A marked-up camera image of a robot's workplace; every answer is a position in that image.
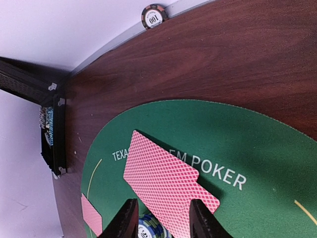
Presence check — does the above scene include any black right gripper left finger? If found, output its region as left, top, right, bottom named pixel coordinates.
left=98, top=199, right=139, bottom=238

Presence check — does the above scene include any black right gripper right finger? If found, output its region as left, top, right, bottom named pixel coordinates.
left=189, top=199, right=233, bottom=238

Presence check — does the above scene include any dark blue chip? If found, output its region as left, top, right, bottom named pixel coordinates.
left=138, top=213, right=172, bottom=238

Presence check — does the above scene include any dealt card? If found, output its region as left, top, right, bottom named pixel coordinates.
left=81, top=193, right=103, bottom=237
left=123, top=130, right=199, bottom=216

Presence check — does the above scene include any round green poker mat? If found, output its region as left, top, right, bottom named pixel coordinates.
left=81, top=100, right=317, bottom=238

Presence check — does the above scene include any black poker case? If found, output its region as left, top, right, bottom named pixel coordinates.
left=0, top=57, right=67, bottom=179

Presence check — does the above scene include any brown chip against wall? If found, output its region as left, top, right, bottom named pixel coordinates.
left=141, top=4, right=168, bottom=30

